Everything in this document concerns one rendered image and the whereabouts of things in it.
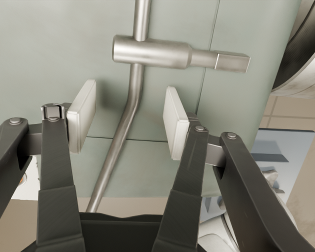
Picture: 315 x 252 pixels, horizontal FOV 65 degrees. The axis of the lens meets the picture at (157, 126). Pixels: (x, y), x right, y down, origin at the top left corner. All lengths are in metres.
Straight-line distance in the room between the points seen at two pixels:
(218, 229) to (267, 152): 0.34
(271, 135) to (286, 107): 0.94
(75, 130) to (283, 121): 1.82
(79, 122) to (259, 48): 0.17
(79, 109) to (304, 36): 0.27
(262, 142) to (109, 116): 0.76
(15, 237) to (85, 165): 2.26
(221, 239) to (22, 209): 1.74
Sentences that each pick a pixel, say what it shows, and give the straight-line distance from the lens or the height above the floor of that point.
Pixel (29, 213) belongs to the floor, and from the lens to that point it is 2.29.
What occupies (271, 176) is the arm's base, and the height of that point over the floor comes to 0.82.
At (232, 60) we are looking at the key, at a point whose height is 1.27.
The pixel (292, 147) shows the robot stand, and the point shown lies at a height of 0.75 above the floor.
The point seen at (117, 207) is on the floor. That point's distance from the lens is 2.10.
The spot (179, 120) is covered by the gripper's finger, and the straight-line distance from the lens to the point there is 0.15.
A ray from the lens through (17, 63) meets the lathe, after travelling 0.25.
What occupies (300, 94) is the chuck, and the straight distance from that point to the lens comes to 0.40.
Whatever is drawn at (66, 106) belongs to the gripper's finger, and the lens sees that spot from 0.18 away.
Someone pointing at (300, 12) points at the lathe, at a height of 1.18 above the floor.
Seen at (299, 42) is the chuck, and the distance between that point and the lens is 0.35.
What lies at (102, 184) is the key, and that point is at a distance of 0.28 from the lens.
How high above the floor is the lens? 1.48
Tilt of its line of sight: 63 degrees down
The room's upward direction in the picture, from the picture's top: 172 degrees clockwise
